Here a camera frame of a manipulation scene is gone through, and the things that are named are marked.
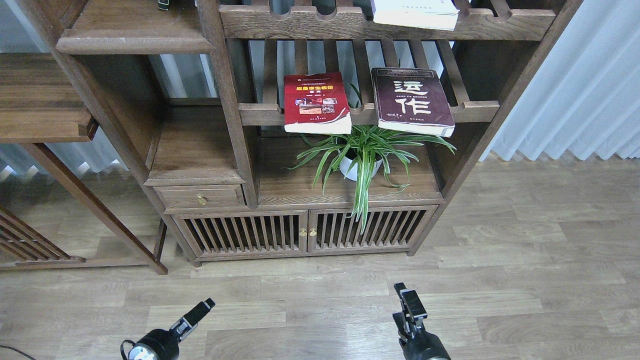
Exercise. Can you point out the wooden side table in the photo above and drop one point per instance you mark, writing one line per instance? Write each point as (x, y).
(39, 105)

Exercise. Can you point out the red paperback book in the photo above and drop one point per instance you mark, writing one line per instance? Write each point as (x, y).
(316, 104)

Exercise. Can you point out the green spider plant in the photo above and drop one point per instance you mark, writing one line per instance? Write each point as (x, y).
(368, 139)

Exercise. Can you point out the left slatted cabinet door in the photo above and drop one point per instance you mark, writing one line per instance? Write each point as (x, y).
(245, 234)

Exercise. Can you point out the white curtain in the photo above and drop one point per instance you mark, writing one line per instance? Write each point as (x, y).
(585, 98)

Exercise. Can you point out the white book on top shelf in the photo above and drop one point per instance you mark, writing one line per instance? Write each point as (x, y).
(432, 14)

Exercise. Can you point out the slatted cabinet door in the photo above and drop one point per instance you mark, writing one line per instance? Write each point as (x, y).
(387, 229)
(245, 234)

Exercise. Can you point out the small wooden drawer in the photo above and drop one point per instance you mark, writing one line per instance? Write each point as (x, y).
(201, 196)

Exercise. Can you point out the right slatted cabinet door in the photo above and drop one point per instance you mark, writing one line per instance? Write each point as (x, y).
(387, 229)

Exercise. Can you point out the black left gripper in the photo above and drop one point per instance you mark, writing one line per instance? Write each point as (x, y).
(160, 344)

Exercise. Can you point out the dark maroon book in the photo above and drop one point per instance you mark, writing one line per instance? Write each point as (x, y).
(411, 100)

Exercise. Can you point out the white plant pot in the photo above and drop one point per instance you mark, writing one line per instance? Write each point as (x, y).
(350, 168)

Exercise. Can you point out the small dark object on shelf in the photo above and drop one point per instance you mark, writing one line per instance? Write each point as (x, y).
(163, 5)

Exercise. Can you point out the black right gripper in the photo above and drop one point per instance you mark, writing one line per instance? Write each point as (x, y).
(422, 345)

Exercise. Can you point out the dark wooden bookshelf cabinet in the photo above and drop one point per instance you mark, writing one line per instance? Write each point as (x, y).
(193, 95)

